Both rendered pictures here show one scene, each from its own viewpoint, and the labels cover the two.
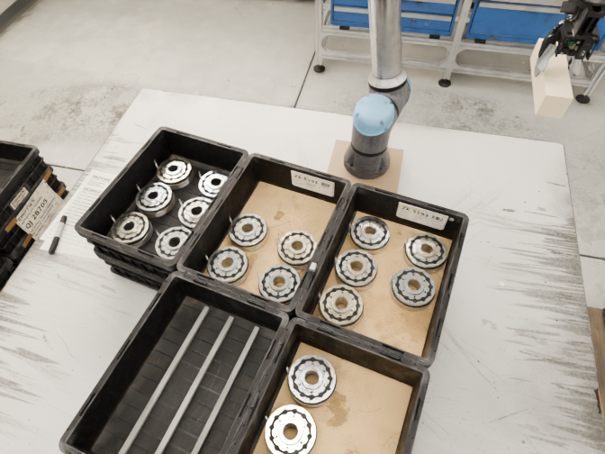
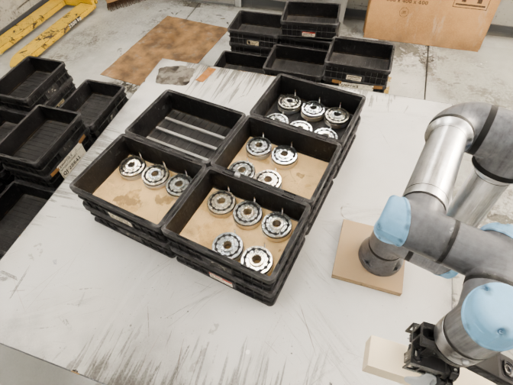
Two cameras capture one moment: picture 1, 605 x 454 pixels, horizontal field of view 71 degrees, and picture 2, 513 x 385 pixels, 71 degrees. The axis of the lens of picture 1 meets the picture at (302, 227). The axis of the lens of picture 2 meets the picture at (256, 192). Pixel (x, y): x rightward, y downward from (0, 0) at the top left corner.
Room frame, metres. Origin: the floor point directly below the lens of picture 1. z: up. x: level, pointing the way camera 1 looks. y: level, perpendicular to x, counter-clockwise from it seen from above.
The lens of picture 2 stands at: (0.60, -0.81, 1.90)
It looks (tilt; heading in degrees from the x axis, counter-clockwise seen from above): 53 degrees down; 95
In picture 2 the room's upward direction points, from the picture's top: 4 degrees counter-clockwise
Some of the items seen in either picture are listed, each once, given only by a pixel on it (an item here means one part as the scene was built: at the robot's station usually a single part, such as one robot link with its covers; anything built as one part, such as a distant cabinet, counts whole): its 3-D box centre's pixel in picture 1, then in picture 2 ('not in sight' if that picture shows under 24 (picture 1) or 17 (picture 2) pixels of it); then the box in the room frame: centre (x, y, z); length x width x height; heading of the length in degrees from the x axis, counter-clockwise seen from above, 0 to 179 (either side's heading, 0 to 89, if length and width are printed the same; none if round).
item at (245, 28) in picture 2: not in sight; (259, 43); (0.48, 1.84, 0.31); 0.40 x 0.30 x 0.34; 164
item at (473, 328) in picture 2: not in sight; (487, 320); (0.89, -0.65, 1.39); 0.09 x 0.08 x 0.11; 60
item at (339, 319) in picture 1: (341, 304); (221, 202); (0.41, -0.08, 0.86); 0.10 x 0.10 x 0.01
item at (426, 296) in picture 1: (413, 286); (227, 245); (0.44, -0.25, 0.86); 0.10 x 0.10 x 0.01
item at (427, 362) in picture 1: (386, 263); (237, 218); (0.48, -0.19, 0.92); 0.40 x 0.30 x 0.02; 154
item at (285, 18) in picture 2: not in sight; (308, 42); (0.87, 1.74, 0.37); 0.42 x 0.34 x 0.46; 164
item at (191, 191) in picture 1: (173, 202); (307, 116); (0.74, 0.35, 0.87); 0.40 x 0.30 x 0.11; 154
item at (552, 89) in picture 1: (549, 77); (426, 371); (0.91, -0.66, 1.08); 0.24 x 0.06 x 0.06; 163
